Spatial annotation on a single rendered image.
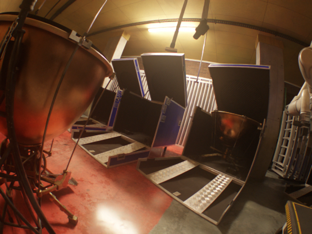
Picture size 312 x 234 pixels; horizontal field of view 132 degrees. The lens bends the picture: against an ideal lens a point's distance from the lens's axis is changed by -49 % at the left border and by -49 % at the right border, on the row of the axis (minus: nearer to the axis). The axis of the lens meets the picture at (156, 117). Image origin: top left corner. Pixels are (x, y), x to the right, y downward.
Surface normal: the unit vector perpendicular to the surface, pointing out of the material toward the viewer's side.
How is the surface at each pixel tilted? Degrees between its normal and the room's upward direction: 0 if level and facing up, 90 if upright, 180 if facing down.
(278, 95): 90
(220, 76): 142
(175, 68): 138
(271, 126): 90
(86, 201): 0
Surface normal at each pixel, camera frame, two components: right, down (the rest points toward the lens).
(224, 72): -0.65, 0.64
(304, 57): -0.97, -0.13
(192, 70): -0.42, -0.11
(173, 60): -0.52, 0.63
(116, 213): 0.27, -0.96
